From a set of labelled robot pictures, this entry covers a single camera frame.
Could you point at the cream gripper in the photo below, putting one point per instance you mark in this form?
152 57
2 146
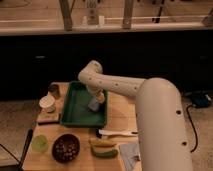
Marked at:
100 97

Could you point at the blue sponge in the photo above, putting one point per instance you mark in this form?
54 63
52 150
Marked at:
94 105

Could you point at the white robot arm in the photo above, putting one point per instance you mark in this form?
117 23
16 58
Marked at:
162 134

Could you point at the green plastic tray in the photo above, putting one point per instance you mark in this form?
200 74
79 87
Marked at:
75 111

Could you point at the metal cup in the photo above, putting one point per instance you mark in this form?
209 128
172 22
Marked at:
53 89

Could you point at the wooden block with black edge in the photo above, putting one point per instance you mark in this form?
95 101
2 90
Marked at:
48 118

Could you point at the green pepper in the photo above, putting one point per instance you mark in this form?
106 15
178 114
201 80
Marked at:
105 155

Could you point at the dark brown bowl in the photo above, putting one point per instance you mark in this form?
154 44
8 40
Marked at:
66 148

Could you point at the blue grey cloth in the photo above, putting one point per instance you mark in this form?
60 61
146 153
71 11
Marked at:
130 155

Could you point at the light green cup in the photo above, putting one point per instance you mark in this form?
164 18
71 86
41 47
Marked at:
39 144

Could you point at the black device on floor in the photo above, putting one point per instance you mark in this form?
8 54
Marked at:
199 99

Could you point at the white handled black brush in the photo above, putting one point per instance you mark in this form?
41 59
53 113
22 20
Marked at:
101 132

